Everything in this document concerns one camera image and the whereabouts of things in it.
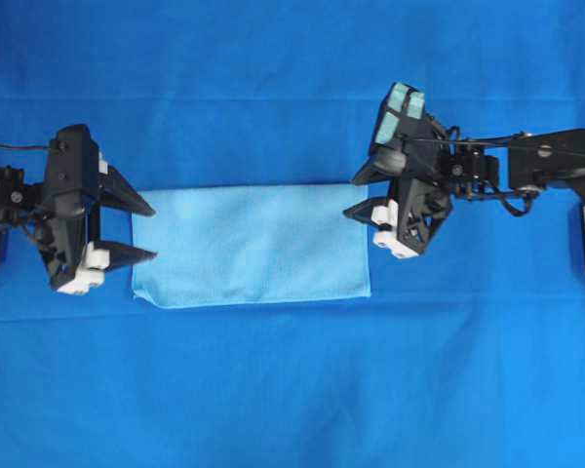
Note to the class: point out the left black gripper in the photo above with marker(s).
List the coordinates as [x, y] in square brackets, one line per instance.
[72, 261]

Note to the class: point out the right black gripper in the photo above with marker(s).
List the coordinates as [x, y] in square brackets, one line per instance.
[416, 203]

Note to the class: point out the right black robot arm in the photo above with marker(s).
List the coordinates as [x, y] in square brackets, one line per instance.
[511, 170]

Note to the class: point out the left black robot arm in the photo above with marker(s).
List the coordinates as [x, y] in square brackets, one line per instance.
[17, 206]

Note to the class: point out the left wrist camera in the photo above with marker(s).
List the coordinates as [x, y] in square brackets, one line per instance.
[72, 163]

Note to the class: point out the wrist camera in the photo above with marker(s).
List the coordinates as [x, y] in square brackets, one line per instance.
[399, 115]
[72, 163]

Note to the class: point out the light blue towel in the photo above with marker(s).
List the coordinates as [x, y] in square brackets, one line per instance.
[219, 246]

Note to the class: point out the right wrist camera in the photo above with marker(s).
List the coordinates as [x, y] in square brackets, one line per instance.
[399, 115]

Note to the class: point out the dark blue tablecloth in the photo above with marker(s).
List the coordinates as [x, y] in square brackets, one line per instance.
[471, 355]

